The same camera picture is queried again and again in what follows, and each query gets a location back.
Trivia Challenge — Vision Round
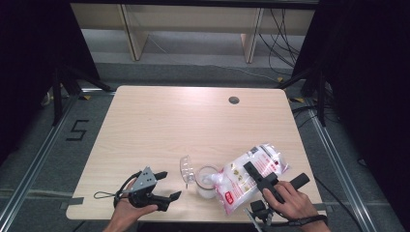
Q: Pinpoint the black curtain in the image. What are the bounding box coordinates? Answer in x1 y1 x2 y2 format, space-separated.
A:
291 0 410 230
0 0 102 165

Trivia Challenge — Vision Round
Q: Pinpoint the black metal stand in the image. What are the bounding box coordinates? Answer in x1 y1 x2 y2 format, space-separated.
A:
50 63 113 128
276 68 327 128

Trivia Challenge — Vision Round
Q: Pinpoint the person's right hand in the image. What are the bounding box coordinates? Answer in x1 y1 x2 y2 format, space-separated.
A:
262 180 321 224

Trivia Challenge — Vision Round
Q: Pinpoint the bundle of black cables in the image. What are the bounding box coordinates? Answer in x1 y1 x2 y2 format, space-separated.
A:
258 8 303 77

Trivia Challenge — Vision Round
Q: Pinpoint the person's left hand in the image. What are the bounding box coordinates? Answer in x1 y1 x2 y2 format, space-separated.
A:
110 178 160 228

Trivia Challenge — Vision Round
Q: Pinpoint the black lanyard cord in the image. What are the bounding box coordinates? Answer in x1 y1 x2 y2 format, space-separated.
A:
93 171 143 209

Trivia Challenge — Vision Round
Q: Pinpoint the wooden shelf unit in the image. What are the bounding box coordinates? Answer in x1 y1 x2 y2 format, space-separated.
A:
70 3 316 65

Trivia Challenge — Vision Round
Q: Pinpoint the glass jar with taupe lid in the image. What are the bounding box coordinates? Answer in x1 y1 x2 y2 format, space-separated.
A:
179 155 224 200

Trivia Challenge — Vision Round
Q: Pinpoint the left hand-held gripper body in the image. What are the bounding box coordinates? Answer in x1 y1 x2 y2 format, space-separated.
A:
127 165 170 213

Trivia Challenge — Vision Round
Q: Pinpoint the black floor cable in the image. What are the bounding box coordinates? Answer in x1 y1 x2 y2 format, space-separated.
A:
312 174 357 224

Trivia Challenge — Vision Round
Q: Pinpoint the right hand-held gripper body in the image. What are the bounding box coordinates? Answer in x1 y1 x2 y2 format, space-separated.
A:
244 171 311 232

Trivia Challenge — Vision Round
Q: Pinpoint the grey floor strip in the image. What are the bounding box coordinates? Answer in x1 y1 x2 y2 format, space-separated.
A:
0 187 77 198

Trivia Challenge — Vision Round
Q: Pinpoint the black wrist strap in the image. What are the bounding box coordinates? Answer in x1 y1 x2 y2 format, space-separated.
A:
274 214 329 227

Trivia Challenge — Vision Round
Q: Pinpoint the grey tape piece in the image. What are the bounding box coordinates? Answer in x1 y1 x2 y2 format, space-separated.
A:
311 202 327 215
59 196 85 211

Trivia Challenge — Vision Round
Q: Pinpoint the metal floor rail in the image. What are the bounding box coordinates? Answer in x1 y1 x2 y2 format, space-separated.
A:
0 91 83 223
304 104 373 232

